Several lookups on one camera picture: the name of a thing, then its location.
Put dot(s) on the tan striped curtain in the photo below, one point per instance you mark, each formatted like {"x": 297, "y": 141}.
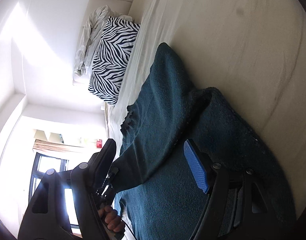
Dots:
{"x": 41, "y": 145}

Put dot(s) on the dark framed window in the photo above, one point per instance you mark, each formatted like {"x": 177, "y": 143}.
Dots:
{"x": 46, "y": 216}

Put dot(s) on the dark teal knit sweater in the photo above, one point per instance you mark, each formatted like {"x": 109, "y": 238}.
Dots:
{"x": 154, "y": 183}

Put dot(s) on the crumpled white blanket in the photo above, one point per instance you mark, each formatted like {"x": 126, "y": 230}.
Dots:
{"x": 90, "y": 37}

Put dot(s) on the red box on shelf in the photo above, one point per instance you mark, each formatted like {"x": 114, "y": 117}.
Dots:
{"x": 99, "y": 143}

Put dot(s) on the beige bed sheet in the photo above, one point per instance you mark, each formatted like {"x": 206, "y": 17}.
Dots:
{"x": 253, "y": 51}

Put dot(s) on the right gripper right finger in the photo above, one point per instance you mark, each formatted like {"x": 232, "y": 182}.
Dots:
{"x": 247, "y": 199}

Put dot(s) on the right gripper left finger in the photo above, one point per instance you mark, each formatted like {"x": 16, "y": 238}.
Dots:
{"x": 90, "y": 183}

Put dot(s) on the person's left hand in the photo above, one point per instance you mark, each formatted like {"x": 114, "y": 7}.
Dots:
{"x": 111, "y": 218}

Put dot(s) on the zebra print pillow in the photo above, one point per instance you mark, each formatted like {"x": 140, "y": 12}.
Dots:
{"x": 111, "y": 58}

